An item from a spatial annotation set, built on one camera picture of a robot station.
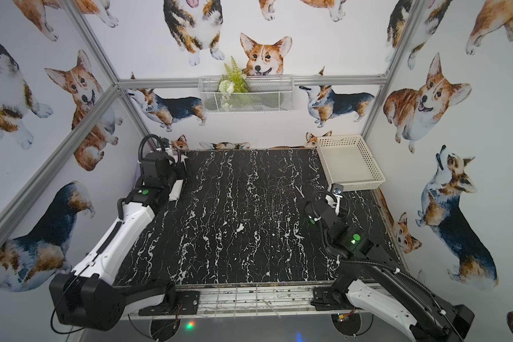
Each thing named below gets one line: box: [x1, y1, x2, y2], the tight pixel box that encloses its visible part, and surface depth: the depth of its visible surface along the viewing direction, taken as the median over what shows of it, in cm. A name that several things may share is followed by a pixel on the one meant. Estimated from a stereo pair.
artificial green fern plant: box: [216, 55, 250, 111], surface depth 85 cm
